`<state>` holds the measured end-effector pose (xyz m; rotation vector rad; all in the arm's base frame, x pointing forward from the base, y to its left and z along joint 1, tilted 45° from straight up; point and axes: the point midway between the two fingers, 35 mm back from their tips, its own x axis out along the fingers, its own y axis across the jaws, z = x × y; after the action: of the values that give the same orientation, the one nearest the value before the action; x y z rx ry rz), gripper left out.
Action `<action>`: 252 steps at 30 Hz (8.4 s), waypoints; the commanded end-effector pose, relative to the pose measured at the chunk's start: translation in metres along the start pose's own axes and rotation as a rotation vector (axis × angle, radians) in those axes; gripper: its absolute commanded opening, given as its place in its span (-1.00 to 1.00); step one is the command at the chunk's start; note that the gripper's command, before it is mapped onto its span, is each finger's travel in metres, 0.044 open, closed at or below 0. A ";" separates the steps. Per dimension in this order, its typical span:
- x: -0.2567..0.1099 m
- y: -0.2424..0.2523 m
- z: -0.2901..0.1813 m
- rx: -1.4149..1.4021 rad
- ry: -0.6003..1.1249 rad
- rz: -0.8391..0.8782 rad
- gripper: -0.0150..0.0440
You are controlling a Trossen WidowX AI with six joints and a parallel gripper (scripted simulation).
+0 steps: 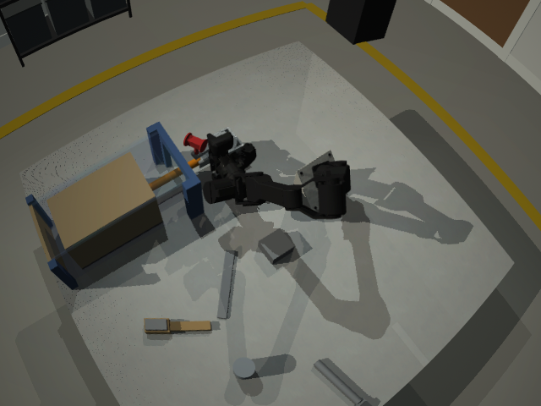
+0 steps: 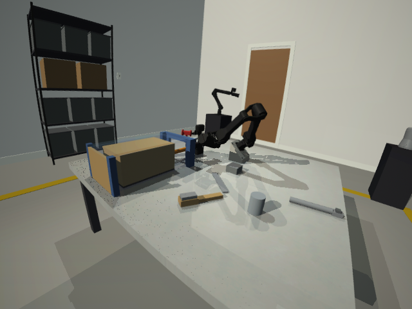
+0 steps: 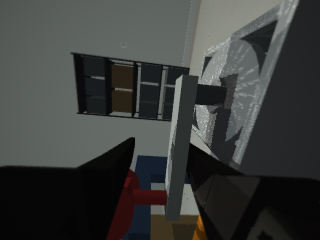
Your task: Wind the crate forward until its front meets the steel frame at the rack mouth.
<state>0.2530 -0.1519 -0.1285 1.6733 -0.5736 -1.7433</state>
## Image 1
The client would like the clear-panelled guard cubby with blue frame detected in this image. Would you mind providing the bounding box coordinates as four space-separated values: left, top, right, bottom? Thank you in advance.
25 124 199 290

